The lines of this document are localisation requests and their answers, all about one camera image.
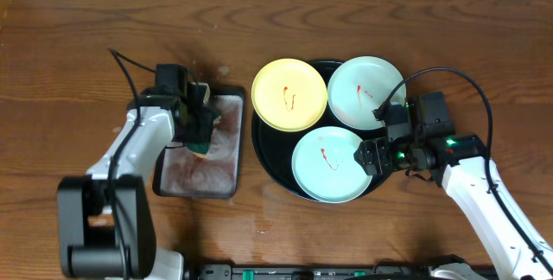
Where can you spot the yellow plate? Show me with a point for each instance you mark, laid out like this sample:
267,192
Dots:
289,95

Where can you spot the black rectangular soapy tray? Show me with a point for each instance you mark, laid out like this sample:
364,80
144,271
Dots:
180,172

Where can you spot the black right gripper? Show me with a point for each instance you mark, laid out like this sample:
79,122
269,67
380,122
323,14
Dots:
374,151

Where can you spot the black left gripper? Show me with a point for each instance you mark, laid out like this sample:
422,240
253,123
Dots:
200,129

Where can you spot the green yellow sponge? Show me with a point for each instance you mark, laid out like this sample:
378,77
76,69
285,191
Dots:
199,149

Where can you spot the light blue plate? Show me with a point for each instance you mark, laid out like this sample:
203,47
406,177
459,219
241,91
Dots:
359,86
323,165

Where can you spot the black round tray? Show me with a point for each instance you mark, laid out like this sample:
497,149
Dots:
274,148

